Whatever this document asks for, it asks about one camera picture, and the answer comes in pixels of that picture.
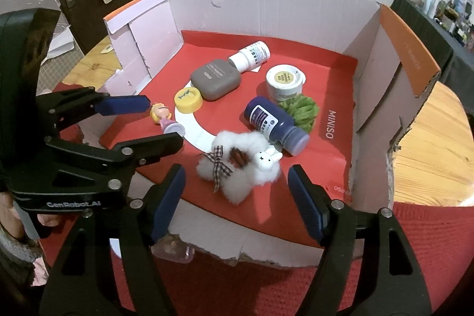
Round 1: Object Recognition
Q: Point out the row of small containers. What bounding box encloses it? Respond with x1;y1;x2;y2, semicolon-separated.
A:
431;0;474;52

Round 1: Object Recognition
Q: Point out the grey eye shadow case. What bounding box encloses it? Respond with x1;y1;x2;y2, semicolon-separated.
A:
190;59;241;102

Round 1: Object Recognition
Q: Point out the yellow round cap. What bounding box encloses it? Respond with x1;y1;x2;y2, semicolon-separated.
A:
174;87;204;114

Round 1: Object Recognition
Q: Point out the dark blue bottle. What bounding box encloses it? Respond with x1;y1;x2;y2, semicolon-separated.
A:
243;96;310;156

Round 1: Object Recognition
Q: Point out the green scrunchie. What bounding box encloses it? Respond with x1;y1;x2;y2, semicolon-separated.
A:
278;94;320;133

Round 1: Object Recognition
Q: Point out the small pink doll figurine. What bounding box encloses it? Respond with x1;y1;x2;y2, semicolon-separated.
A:
150;102;186;136

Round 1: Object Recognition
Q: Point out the white jar with yellow lid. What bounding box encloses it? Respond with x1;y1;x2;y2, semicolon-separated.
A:
265;65;307;102

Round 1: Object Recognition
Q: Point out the person's left hand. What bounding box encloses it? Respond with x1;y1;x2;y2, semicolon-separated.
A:
36;213;62;228

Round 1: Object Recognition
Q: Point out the dark cluttered side table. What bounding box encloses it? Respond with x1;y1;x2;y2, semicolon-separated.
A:
390;0;474;89

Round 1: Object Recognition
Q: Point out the cardboard box with red bottom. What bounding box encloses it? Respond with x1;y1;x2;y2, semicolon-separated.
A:
103;0;442;268

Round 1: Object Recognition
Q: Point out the white pill bottle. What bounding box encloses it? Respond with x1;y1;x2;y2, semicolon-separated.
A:
228;41;271;74

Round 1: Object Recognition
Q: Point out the white paper sheet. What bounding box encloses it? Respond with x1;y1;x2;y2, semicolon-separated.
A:
40;25;77;60

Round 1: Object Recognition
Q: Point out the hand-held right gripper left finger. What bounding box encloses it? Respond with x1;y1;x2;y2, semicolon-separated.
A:
39;164;186;316

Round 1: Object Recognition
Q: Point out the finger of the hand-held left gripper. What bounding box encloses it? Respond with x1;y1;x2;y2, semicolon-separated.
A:
36;86;151;132
45;132;185;191

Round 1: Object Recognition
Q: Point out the red knit table mat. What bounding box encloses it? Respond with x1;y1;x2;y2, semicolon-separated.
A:
39;83;474;316

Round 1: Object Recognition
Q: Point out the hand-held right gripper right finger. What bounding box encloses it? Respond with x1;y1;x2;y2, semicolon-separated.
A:
288;164;434;316

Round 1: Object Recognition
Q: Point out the white fluffy sheep plush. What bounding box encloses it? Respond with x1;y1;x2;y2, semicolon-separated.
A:
196;130;284;206

